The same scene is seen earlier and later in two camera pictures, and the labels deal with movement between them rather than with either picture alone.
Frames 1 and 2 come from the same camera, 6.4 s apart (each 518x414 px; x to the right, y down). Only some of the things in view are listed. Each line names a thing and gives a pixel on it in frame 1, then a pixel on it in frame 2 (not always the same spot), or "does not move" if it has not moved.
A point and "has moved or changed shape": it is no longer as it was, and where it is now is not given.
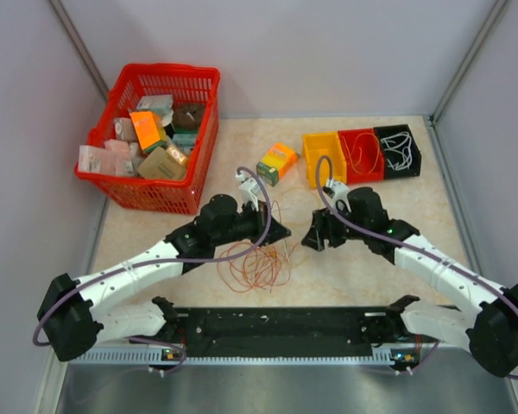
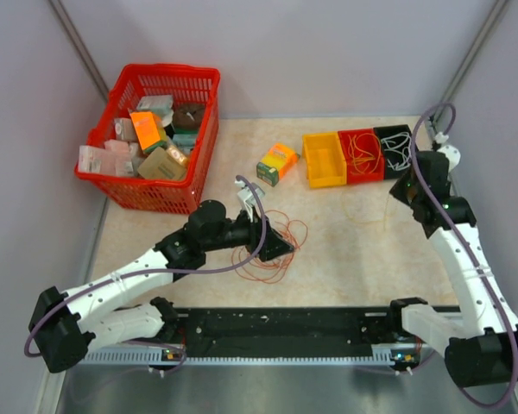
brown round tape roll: x=187 y=116 does not move
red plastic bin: x=364 y=159 does not move
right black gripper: x=315 y=237 to x=396 y=190
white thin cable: x=399 y=147 does not move
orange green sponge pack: x=275 y=163 does not move
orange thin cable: x=245 y=267 has moved or changed shape
